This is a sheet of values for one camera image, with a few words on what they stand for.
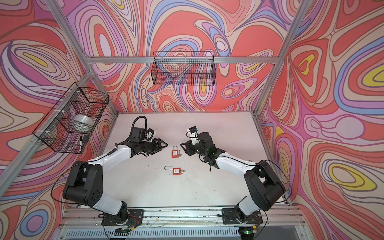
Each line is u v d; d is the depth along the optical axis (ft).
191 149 2.51
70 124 2.28
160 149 2.62
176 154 3.12
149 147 2.57
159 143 2.68
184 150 2.62
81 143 2.36
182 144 2.68
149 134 2.52
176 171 2.90
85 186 1.45
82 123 2.30
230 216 2.41
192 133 2.46
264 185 1.44
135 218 2.39
